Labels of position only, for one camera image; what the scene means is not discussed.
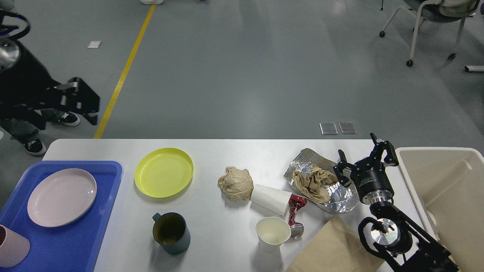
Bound white paper cup lying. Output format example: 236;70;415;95
250;184;292;216

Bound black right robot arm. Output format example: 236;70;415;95
333;133;459;272

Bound crushed red can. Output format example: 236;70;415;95
287;194;308;240

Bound grey office chair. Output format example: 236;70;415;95
379;0;480;67

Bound blue plastic tray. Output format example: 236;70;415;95
0;161;123;272

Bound crumpled brown paper on foil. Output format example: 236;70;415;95
292;165;338;204

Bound metal floor plate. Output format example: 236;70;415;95
338;122;358;134
319;122;339;135

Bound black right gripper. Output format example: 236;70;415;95
333;133;399;205

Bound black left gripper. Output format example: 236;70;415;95
0;40;100;130

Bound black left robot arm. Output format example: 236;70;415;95
0;11;100;130

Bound white metal bar on floor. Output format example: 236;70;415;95
464;65;484;73

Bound crumpled brown paper ball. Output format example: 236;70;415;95
217;167;254;202

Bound dark teal mug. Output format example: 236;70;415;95
152;212;191;255

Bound pink plate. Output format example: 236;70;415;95
26;168;97;228

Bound yellow plate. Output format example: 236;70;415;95
134;148;194;198

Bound beige plastic bin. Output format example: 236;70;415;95
396;147;484;272

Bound crumpled aluminium foil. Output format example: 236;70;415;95
284;148;358;215

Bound right metal floor plate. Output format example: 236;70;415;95
338;122;358;134

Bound pink mug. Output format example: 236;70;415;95
0;225;31;267

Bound people's feet in background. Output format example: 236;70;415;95
140;0;164;5

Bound white paper cup upright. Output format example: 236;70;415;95
255;217;291;252

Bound left metal floor plate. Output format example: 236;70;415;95
319;122;339;135

